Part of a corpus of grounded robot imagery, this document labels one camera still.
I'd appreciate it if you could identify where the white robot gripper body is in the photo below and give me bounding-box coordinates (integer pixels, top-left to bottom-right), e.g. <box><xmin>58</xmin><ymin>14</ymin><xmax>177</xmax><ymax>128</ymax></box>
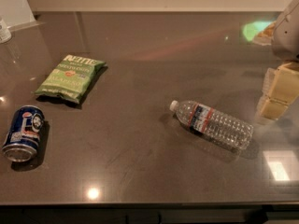
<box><xmin>271</xmin><ymin>0</ymin><xmax>299</xmax><ymax>62</ymax></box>

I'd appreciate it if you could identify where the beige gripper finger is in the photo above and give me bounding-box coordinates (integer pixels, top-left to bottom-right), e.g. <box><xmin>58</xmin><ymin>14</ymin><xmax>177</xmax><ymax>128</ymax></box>
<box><xmin>263</xmin><ymin>62</ymin><xmax>299</xmax><ymax>103</ymax></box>
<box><xmin>256</xmin><ymin>94</ymin><xmax>290</xmax><ymax>120</ymax></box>

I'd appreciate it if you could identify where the clear plastic water bottle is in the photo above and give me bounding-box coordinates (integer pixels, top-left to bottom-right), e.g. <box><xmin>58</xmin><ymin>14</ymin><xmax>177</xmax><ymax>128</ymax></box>
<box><xmin>169</xmin><ymin>101</ymin><xmax>253</xmax><ymax>149</ymax></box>

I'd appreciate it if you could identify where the green kettle chips bag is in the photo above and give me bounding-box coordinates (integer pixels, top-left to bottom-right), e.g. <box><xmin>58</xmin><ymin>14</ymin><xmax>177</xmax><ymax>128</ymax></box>
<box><xmin>35</xmin><ymin>54</ymin><xmax>106</xmax><ymax>104</ymax></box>

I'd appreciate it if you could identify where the blue pepsi soda can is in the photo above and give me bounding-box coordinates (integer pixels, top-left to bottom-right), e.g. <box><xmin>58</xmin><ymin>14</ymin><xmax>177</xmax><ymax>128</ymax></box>
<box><xmin>2</xmin><ymin>105</ymin><xmax>45</xmax><ymax>162</ymax></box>

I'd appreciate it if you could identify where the white panel back left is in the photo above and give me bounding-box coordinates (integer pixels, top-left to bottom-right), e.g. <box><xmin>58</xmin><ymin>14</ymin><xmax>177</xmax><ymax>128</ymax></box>
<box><xmin>0</xmin><ymin>0</ymin><xmax>38</xmax><ymax>32</ymax></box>

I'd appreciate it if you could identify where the white container at left edge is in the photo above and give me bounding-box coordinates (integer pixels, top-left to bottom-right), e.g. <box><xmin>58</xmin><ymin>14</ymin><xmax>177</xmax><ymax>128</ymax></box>
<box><xmin>0</xmin><ymin>17</ymin><xmax>12</xmax><ymax>43</ymax></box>

